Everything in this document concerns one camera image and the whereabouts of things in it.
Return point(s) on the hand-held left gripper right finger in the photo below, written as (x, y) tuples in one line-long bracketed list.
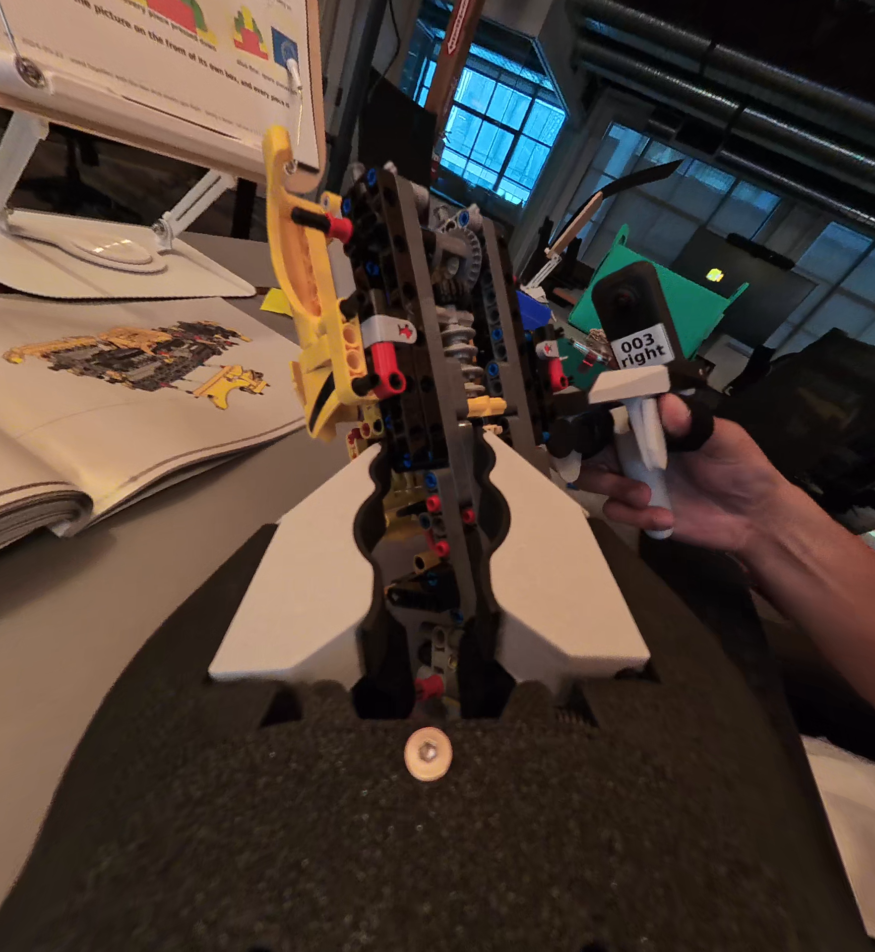
[(564, 595)]

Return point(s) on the wooden post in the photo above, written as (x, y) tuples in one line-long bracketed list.
[(453, 60)]

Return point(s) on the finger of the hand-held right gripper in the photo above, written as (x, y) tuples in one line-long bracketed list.
[(632, 386)]

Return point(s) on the paned window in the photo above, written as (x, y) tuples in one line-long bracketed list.
[(497, 134)]

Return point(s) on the brown brick model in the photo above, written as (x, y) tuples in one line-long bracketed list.
[(598, 346)]

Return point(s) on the yellow paper sheet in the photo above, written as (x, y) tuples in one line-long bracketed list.
[(274, 301)]

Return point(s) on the person's right forearm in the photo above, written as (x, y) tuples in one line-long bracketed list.
[(854, 617)]

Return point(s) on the open instruction booklet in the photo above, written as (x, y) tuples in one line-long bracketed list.
[(73, 417)]

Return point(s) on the person's right hand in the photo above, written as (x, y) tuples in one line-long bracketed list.
[(728, 491)]

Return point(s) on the green cutting mat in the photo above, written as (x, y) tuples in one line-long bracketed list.
[(579, 376)]

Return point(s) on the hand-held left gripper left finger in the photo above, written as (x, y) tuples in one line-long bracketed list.
[(297, 595)]

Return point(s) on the person's white shirt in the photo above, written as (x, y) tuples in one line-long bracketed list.
[(870, 833)]

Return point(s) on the yellow toy car model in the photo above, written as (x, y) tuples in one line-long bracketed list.
[(408, 260)]

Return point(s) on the grey desk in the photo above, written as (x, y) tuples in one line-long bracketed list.
[(73, 632)]

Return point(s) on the black office chair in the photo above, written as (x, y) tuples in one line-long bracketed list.
[(818, 417)]

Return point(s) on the black pole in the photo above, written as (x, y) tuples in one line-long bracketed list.
[(357, 90)]

